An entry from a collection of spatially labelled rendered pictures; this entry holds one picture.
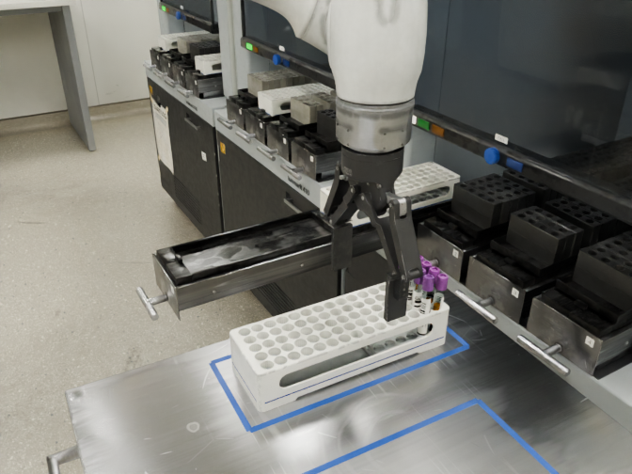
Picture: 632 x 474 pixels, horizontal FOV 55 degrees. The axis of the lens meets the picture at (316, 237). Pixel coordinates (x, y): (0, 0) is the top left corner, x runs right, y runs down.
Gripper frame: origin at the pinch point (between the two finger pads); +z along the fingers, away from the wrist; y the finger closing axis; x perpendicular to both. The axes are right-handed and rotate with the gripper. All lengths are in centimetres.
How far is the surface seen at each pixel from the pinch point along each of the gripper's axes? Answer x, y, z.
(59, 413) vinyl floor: -44, -100, 93
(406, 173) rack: 36, -41, 7
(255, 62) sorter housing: 40, -132, 2
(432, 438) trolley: -1.7, 18.3, 10.9
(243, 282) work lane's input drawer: -6.9, -30.1, 15.1
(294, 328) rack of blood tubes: -10.3, -1.3, 4.7
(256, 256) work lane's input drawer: -3.5, -31.3, 11.1
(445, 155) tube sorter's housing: 51, -47, 7
